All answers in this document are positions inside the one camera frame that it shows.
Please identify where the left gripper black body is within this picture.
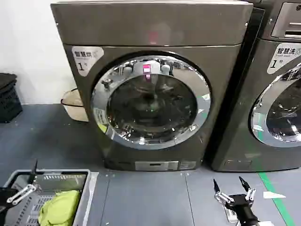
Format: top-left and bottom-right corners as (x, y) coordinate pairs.
(0, 187), (18, 209)

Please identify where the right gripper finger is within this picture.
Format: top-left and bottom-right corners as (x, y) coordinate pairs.
(238, 176), (257, 202)
(213, 179), (235, 204)

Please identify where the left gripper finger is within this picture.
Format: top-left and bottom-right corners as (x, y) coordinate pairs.
(6, 173), (34, 203)
(13, 159), (42, 204)

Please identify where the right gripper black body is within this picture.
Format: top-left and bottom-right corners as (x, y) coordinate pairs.
(225, 194), (258, 221)

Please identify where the white paper scrap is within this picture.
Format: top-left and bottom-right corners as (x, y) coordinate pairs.
(262, 191), (286, 199)

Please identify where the green floor tape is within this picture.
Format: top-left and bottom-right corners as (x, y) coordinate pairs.
(257, 171), (301, 226)

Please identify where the yellow-green cloth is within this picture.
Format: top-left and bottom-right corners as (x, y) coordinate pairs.
(39, 190), (82, 226)

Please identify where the grey plastic laundry basket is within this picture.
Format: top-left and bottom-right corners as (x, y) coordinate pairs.
(3, 169), (99, 226)

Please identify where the grey dryer with silver drawer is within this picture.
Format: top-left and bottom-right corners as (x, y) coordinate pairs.
(210, 0), (301, 172)

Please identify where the chrome-ringed glass dryer door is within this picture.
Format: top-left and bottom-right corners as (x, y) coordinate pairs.
(250, 55), (301, 144)

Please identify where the beige plastic basin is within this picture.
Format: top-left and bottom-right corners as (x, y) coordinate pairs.
(60, 88), (89, 122)

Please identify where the black plastic crate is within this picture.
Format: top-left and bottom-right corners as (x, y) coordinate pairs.
(0, 73), (24, 123)

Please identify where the round glass dryer door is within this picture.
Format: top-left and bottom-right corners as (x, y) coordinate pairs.
(91, 51), (212, 151)

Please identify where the grey dryer with number sticker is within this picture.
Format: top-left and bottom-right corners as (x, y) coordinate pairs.
(50, 0), (254, 172)

